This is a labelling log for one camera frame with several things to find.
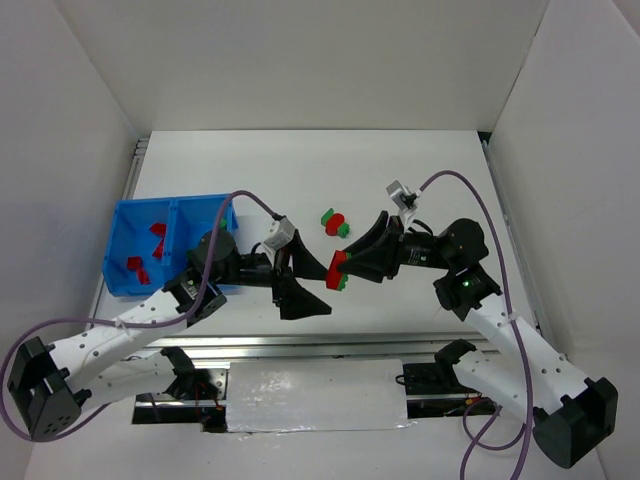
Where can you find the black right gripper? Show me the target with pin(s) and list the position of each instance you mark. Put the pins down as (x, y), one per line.
(392, 252)

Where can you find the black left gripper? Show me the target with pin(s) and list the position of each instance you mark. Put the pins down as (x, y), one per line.
(279, 276)

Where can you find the red round lego brick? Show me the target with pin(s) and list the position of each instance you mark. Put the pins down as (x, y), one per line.
(333, 223)

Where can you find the red curved lego brick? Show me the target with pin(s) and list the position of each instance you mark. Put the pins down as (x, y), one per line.
(158, 229)

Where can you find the red studded lego brick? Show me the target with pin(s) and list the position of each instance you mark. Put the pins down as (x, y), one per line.
(142, 276)

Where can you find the red arch lego piece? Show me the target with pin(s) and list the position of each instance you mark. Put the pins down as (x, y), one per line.
(134, 263)

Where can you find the green studded lego brick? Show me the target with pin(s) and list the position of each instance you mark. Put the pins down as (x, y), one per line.
(342, 277)

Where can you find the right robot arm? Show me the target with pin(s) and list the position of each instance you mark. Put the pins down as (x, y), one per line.
(570, 413)

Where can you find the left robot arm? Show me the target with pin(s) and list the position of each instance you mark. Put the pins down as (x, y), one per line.
(52, 385)

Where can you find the silver foil tape sheet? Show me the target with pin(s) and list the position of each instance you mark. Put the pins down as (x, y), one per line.
(310, 396)

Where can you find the blue bin right compartment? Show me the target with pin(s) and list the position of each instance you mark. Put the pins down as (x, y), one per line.
(190, 218)

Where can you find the blue bin compartment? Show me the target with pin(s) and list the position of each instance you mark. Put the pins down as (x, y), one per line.
(190, 218)
(130, 236)

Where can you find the blue bin left compartment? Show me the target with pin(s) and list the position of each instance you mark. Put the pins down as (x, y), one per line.
(130, 236)

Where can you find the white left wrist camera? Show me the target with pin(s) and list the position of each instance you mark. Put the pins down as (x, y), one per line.
(281, 233)

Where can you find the aluminium table rail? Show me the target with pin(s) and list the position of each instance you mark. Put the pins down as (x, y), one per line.
(237, 348)

